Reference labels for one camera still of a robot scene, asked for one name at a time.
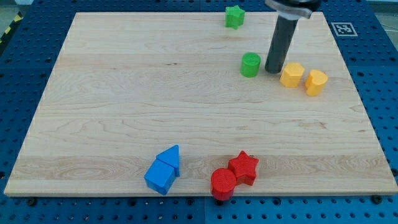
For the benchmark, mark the green cylinder block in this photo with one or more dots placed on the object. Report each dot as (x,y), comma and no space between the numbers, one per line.
(250,64)

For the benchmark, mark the robot arm flange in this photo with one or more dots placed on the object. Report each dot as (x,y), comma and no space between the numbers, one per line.
(294,9)

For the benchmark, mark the wooden board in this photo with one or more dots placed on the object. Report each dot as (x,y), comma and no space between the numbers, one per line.
(129,85)

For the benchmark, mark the blue triangle block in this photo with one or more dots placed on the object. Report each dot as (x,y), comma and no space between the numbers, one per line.
(171,157)

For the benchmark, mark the red star block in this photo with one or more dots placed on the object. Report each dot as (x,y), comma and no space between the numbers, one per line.
(244,168)

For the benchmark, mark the red cylinder block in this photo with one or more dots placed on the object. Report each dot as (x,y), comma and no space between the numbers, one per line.
(223,182)

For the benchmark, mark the blue cube block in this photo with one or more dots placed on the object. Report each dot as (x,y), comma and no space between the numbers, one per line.
(160,177)

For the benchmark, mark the green star block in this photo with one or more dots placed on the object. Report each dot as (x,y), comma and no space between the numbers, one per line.
(234,16)

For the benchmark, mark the yellow hexagon block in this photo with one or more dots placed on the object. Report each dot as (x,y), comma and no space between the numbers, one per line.
(292,75)

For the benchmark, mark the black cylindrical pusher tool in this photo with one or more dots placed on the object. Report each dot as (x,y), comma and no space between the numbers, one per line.
(280,43)

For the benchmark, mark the yellow heart block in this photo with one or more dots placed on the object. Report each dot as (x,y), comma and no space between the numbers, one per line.
(315,82)

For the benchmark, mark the white fiducial marker tag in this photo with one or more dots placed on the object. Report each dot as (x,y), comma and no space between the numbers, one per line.
(344,29)

